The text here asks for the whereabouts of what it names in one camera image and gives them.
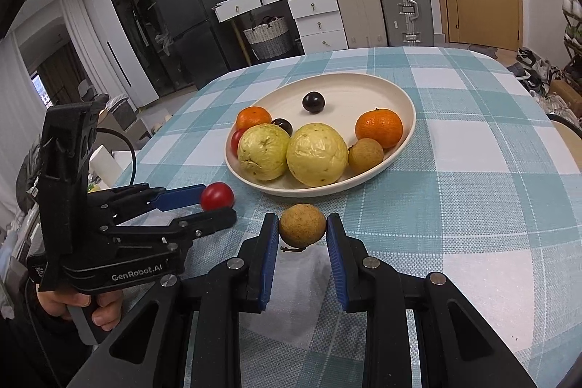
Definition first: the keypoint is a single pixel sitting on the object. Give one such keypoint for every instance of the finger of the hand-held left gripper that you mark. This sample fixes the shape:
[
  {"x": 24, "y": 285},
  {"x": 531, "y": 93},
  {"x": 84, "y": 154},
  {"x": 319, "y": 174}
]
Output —
[
  {"x": 204, "y": 222},
  {"x": 182, "y": 195}
]

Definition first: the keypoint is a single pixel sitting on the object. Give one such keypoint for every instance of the yellow-green guava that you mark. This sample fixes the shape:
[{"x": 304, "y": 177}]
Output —
[
  {"x": 263, "y": 151},
  {"x": 316, "y": 152}
]

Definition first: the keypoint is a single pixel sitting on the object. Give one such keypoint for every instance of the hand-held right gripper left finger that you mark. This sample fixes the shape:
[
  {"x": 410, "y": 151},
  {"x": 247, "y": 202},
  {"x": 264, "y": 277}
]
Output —
[{"x": 269, "y": 260}]

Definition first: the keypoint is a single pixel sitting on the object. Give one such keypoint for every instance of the tall glass door cabinet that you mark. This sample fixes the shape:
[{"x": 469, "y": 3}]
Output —
[{"x": 127, "y": 29}]

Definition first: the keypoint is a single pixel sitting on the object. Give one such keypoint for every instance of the beige suitcase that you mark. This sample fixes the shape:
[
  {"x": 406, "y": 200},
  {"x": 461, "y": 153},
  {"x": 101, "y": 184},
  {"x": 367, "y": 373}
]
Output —
[{"x": 359, "y": 6}]

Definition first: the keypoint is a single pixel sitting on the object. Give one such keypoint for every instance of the teal white checked tablecloth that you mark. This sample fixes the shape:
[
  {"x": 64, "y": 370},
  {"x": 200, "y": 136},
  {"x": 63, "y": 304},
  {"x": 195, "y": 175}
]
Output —
[{"x": 454, "y": 142}]

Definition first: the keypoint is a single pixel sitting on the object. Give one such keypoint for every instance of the cream oval plate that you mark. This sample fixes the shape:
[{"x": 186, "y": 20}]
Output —
[{"x": 354, "y": 97}]

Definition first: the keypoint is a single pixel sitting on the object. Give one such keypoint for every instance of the red tomato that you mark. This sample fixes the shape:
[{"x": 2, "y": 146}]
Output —
[
  {"x": 218, "y": 195},
  {"x": 235, "y": 141}
]

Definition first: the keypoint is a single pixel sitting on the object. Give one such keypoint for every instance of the brown longan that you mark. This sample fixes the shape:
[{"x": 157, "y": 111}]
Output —
[
  {"x": 302, "y": 225},
  {"x": 365, "y": 155}
]

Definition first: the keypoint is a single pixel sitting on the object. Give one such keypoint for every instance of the white drawer cabinet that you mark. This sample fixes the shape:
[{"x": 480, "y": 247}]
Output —
[{"x": 318, "y": 24}]

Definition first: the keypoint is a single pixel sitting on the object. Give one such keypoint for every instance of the dark purple plum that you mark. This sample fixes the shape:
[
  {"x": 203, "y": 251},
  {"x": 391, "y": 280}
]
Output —
[
  {"x": 285, "y": 124},
  {"x": 313, "y": 102}
]

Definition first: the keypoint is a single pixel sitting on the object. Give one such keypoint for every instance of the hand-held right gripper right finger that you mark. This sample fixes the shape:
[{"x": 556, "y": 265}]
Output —
[{"x": 337, "y": 265}]

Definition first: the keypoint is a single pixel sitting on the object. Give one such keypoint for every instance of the person's left hand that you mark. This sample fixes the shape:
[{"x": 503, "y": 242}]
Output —
[{"x": 107, "y": 315}]

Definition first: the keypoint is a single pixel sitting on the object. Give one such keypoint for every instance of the dark grey refrigerator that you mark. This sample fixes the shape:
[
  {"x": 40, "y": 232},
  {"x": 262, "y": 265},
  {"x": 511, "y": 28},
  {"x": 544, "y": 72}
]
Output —
[{"x": 191, "y": 6}]

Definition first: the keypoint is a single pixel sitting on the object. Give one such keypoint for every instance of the silver suitcase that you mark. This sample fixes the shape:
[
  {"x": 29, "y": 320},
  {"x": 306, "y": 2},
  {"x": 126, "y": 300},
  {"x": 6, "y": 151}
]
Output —
[{"x": 395, "y": 24}]

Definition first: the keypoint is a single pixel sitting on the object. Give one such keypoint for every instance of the wicker basket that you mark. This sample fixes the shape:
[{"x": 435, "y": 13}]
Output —
[{"x": 268, "y": 42}]

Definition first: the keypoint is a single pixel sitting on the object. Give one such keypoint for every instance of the white curtain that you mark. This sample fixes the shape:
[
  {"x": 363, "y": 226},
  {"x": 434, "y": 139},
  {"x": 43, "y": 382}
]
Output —
[{"x": 13, "y": 120}]

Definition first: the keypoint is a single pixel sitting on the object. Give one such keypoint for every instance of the orange mandarin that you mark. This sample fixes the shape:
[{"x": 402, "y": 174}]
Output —
[
  {"x": 378, "y": 126},
  {"x": 252, "y": 117}
]

